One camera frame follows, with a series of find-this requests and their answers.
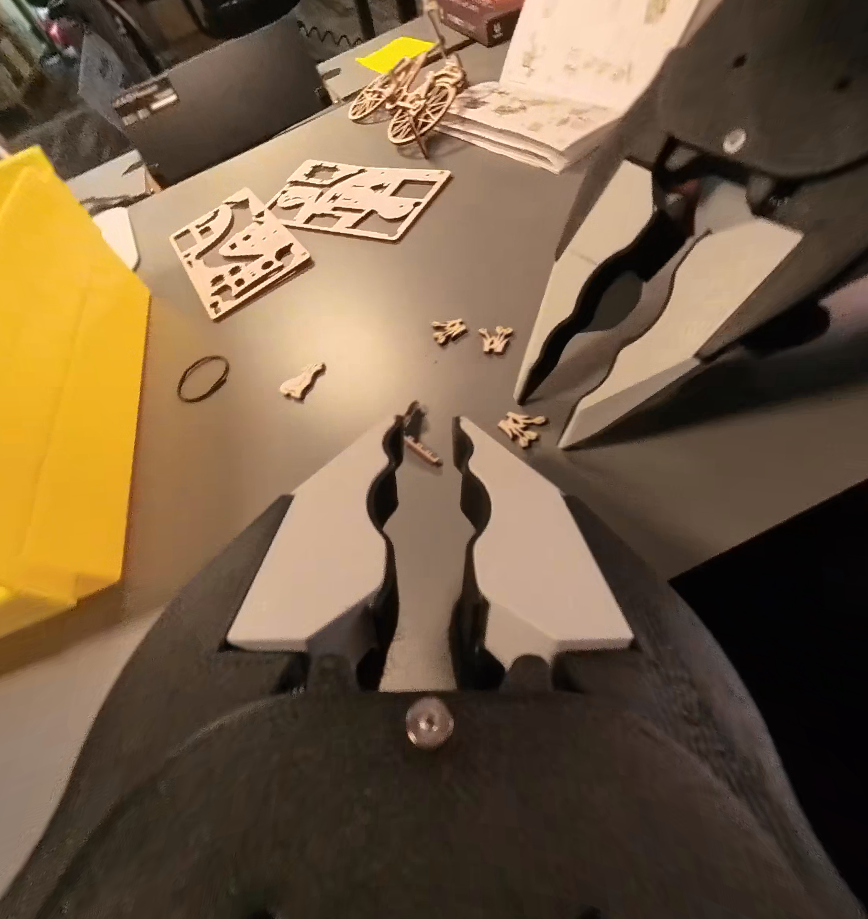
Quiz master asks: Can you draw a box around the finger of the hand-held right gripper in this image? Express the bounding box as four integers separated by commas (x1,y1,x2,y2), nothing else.
557,228,802,449
513,158,693,404

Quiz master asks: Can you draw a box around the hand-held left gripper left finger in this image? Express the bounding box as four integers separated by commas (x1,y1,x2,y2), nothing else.
226,415,405,692

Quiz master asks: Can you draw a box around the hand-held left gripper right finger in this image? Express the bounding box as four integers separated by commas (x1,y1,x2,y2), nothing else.
450,415,634,692

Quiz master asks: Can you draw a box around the bottle-shaped wooden model part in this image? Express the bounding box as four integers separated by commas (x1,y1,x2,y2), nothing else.
280,362,326,402

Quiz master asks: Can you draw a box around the wooden bicycle model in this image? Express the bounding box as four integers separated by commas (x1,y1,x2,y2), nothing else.
348,52,471,157

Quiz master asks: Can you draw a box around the open instruction booklet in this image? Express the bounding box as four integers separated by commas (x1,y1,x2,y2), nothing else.
437,0,708,175

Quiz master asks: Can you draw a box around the long wooden cut-out sheet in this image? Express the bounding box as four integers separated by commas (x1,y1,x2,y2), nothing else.
267,159,452,243

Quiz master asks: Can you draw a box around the black rubber band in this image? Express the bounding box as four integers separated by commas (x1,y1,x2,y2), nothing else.
177,355,230,404

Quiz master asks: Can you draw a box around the dark maroon box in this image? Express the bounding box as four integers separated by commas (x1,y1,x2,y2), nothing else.
434,0,532,47

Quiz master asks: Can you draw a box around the yellow sticky note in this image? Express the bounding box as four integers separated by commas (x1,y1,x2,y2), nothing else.
356,39,435,73

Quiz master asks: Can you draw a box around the squarish wooden cut-out sheet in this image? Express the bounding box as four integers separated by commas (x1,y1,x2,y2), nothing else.
170,188,313,322

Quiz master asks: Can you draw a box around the yellow plastic bin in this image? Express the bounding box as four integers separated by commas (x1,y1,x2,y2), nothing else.
0,146,151,650

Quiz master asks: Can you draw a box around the black chair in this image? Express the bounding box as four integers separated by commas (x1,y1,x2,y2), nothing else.
114,14,331,186

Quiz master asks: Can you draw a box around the white flat object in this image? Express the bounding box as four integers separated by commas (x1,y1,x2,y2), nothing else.
93,208,142,270

